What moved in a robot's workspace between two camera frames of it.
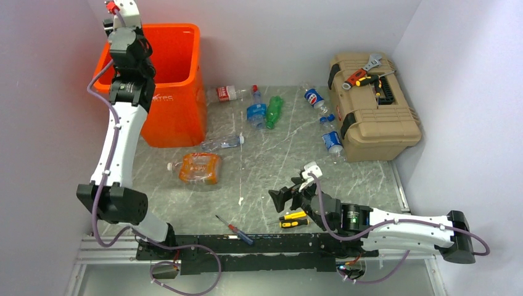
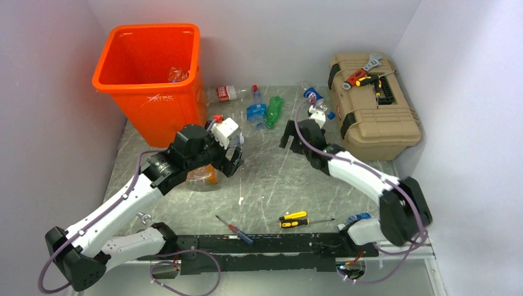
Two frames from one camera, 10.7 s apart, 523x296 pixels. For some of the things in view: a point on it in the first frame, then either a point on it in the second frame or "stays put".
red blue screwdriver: x=237 y=232 stays put
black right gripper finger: x=279 y=198 → x=291 y=130
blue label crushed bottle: x=256 y=111 stays put
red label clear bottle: x=223 y=93 stays put
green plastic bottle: x=274 y=107 stays put
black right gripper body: x=303 y=199 → x=322 y=131
